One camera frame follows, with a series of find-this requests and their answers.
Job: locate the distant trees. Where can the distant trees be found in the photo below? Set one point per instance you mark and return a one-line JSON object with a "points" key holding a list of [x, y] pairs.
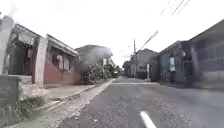
{"points": [[126, 68]]}

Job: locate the green bush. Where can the green bush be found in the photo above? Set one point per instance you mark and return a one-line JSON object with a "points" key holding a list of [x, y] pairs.
{"points": [[95, 73]]}

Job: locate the building with grey roof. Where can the building with grey roof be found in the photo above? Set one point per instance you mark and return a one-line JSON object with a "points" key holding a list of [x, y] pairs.
{"points": [[93, 55]]}

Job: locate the utility pole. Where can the utility pole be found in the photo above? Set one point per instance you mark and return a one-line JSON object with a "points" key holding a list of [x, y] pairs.
{"points": [[134, 53]]}

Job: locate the grey gabled building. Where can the grey gabled building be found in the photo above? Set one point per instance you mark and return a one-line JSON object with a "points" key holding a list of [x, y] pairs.
{"points": [[145, 61]]}

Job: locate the grey asphalt road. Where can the grey asphalt road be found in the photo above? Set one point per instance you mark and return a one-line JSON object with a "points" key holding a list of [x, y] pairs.
{"points": [[133, 103]]}

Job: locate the pale concrete pavement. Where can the pale concrete pavement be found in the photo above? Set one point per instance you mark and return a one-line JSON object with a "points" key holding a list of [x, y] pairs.
{"points": [[63, 93]]}

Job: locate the pink building with pale posts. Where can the pink building with pale posts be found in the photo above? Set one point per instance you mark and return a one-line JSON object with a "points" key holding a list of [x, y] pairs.
{"points": [[55, 71]]}

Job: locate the dark grey building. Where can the dark grey building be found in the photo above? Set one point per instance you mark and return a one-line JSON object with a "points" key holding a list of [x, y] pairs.
{"points": [[175, 61]]}

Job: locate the robot's own part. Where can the robot's own part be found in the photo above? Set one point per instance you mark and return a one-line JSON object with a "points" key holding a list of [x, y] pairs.
{"points": [[147, 120]]}

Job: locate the grass patch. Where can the grass patch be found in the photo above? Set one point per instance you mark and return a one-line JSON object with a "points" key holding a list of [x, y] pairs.
{"points": [[23, 109]]}

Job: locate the pale concrete pillar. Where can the pale concrete pillar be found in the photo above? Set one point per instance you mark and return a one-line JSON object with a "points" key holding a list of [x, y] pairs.
{"points": [[5, 43]]}

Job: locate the low grey wall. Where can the low grey wall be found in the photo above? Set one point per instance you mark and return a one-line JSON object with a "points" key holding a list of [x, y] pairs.
{"points": [[13, 88]]}

